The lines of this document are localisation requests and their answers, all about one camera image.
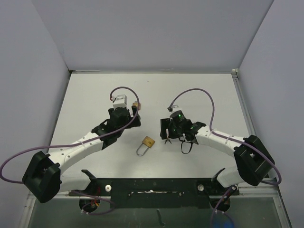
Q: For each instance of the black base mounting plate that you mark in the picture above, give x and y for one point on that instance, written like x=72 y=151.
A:
x=201 y=193

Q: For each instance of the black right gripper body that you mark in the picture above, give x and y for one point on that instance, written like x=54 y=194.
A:
x=175 y=132

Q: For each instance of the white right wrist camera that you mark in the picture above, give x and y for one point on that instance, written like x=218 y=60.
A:
x=174 y=108

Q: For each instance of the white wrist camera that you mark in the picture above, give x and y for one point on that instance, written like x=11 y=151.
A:
x=174 y=108
x=119 y=101

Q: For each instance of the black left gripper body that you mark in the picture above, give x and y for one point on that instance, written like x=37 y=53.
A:
x=119 y=133

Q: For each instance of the large brass padlock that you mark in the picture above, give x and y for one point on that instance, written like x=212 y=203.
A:
x=147 y=143

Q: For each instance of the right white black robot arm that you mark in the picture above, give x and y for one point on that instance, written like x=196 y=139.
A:
x=253 y=161

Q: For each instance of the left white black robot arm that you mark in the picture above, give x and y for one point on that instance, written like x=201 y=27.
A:
x=43 y=176

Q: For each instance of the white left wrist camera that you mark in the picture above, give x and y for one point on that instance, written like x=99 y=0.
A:
x=119 y=101

